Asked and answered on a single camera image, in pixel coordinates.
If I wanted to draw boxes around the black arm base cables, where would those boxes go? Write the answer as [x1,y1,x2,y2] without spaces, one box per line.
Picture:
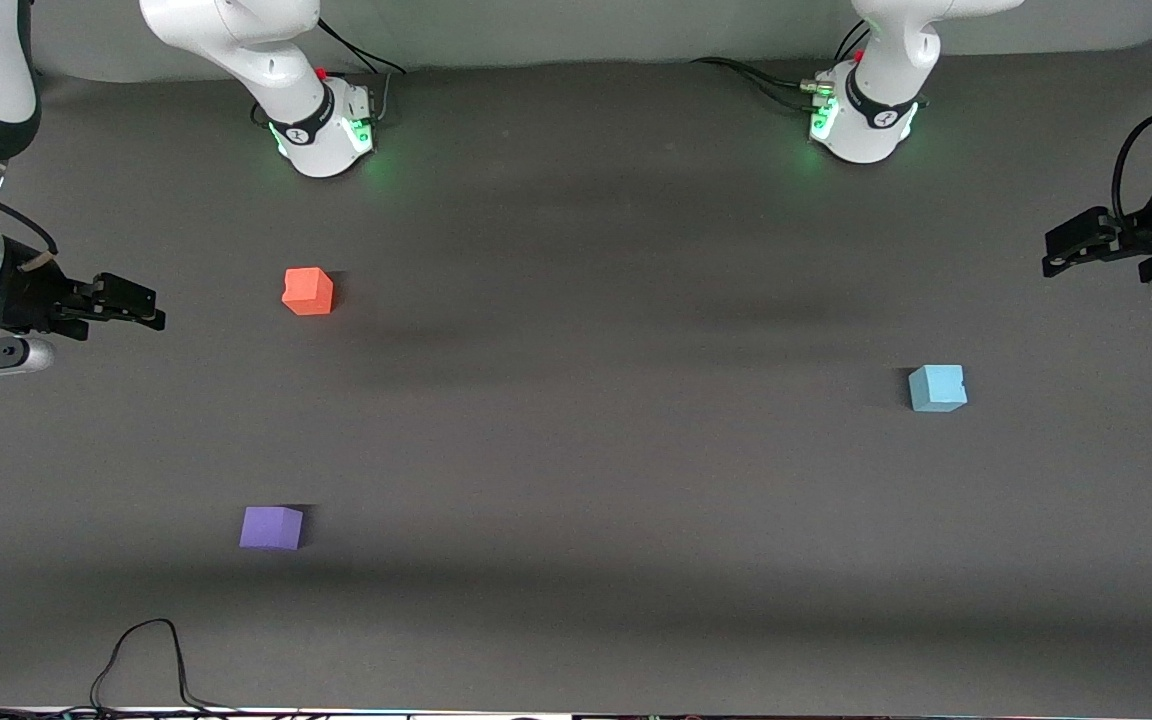
[689,18,872,113]
[316,15,408,129]

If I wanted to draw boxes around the thin black loose cable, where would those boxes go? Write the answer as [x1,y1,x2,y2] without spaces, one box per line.
[0,618,242,720]

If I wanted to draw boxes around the orange foam block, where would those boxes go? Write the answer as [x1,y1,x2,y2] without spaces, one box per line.
[282,267,335,317]

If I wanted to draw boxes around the black right arm base cables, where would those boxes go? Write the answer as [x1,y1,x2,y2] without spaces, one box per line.
[316,15,408,129]

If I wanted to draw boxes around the light blue foam block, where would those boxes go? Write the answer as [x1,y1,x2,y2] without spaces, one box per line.
[908,364,969,413]

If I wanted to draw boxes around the purple foam block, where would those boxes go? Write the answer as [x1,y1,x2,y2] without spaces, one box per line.
[239,506,305,552]

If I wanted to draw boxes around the dark grey table mat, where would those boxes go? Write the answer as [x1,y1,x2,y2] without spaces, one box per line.
[0,35,1152,717]

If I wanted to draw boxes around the black left arm base cables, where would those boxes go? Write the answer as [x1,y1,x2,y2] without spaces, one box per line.
[689,18,872,113]

